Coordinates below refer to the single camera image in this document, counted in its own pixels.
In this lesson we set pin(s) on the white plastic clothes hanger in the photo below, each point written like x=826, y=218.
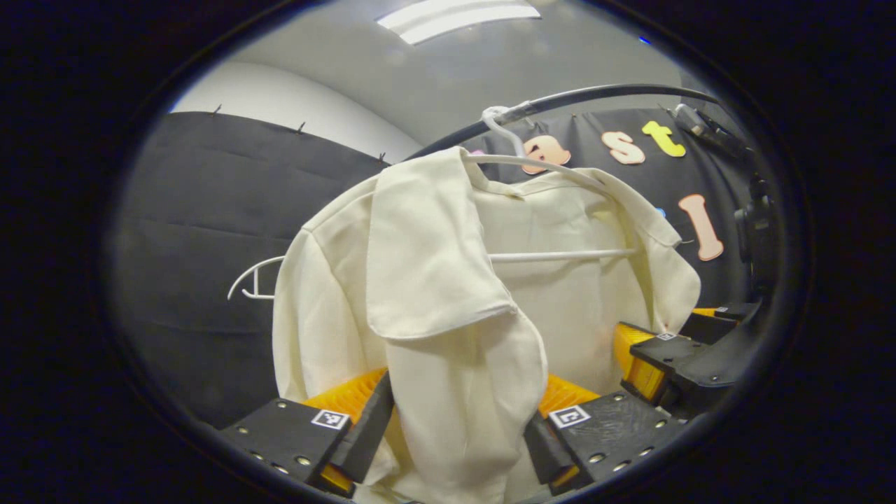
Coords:
x=255, y=280
x=560, y=255

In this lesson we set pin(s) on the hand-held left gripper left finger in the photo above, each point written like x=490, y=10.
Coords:
x=367, y=434

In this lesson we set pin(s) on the large ceiling light panel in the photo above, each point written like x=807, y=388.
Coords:
x=455, y=17

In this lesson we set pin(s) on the black backdrop cloth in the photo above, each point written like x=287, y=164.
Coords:
x=210, y=245

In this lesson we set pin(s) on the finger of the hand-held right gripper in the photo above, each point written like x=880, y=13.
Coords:
x=665, y=350
x=728, y=318

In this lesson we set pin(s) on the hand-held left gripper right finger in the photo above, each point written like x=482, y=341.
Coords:
x=546, y=448

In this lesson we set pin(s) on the cream white shirt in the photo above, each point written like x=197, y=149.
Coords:
x=448, y=315

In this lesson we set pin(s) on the black clothes rack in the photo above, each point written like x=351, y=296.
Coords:
x=595, y=92

